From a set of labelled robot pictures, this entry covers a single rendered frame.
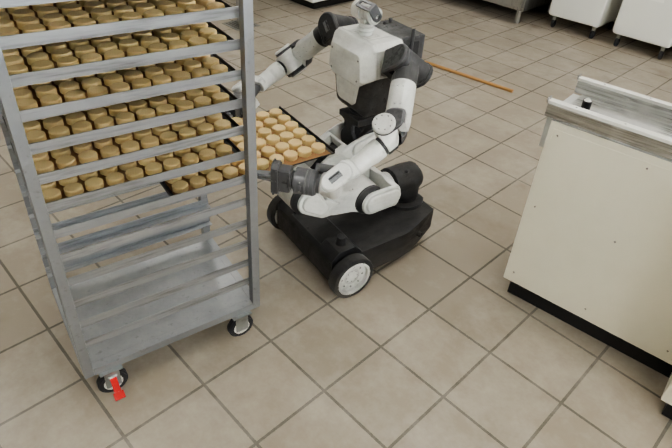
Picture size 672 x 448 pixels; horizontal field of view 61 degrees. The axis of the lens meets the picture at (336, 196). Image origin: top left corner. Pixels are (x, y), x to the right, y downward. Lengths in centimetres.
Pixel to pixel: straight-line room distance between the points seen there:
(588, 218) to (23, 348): 212
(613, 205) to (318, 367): 120
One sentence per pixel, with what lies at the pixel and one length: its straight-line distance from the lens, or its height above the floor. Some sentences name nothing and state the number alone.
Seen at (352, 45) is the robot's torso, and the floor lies 99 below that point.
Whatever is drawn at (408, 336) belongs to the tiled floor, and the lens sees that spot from 233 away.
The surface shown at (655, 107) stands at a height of 88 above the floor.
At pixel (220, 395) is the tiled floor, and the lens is 213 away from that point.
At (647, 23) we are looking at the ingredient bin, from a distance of 586.
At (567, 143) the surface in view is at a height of 77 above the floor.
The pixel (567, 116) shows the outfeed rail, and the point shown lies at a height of 87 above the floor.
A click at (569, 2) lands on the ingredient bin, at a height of 28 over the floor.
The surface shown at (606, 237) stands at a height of 48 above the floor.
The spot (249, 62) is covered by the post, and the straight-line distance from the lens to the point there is 166.
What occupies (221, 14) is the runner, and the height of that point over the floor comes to 123.
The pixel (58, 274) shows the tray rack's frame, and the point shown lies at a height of 58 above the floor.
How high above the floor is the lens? 171
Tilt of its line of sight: 35 degrees down
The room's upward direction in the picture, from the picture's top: 4 degrees clockwise
